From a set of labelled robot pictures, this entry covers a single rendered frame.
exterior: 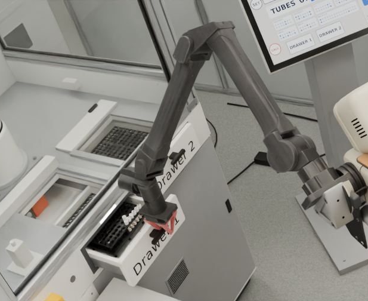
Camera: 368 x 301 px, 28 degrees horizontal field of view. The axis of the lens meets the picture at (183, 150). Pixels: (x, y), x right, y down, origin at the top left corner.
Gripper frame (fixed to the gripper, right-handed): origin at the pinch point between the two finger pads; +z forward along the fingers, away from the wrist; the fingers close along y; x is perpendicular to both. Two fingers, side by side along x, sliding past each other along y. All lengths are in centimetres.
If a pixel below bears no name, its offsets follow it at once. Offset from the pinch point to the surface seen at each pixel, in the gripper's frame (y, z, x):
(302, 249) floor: 8, 89, -73
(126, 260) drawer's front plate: 3.4, -1.9, 15.3
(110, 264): 11.5, 2.8, 15.7
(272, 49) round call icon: 0, -13, -75
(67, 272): 19.6, -0.9, 24.9
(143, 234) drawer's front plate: 3.4, -3.0, 5.9
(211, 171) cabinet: 19, 22, -46
